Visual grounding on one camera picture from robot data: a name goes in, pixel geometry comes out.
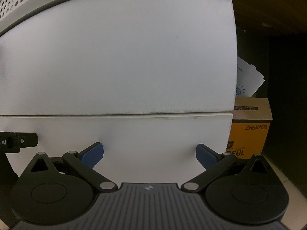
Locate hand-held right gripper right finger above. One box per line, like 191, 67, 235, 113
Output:
181, 144, 272, 193

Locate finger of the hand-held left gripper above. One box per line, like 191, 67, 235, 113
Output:
20, 132, 39, 148

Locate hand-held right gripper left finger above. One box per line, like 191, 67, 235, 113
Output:
30, 142, 118, 192

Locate tall white drawer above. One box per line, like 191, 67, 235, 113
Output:
0, 0, 238, 116

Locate orange cardboard box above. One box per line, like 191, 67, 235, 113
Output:
226, 97, 273, 160

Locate white paper sheets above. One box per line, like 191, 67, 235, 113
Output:
236, 56, 266, 99

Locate brown wooden desk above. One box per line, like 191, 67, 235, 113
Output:
233, 0, 307, 35

